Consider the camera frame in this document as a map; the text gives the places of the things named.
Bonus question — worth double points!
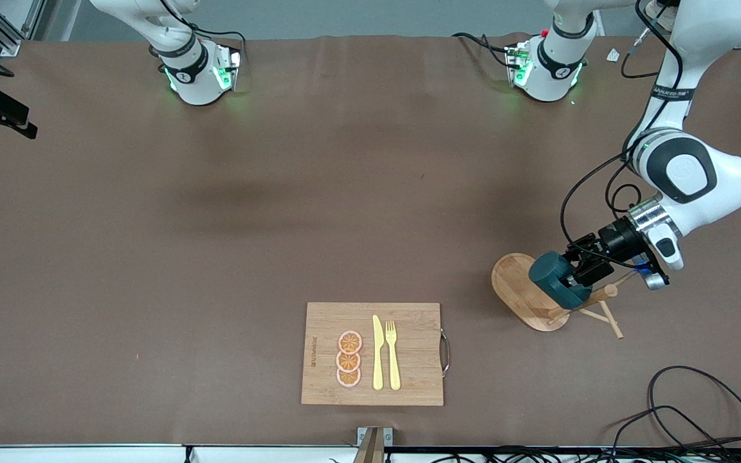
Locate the teal cup with yellow inside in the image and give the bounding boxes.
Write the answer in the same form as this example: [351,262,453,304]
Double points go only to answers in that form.
[529,251,594,310]

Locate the wooden mug tree stand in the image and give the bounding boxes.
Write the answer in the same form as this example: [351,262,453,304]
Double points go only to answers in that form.
[491,253,636,340]

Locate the bamboo cutting board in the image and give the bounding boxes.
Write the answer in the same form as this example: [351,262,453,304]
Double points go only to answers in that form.
[300,302,452,407]

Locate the yellow plastic fork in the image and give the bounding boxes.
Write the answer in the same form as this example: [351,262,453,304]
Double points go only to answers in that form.
[385,320,402,391]

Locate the yellow plastic knife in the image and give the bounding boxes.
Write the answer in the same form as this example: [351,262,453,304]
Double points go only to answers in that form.
[372,314,385,391]

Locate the aluminium camera post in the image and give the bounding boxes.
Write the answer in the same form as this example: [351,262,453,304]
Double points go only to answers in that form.
[352,426,394,463]

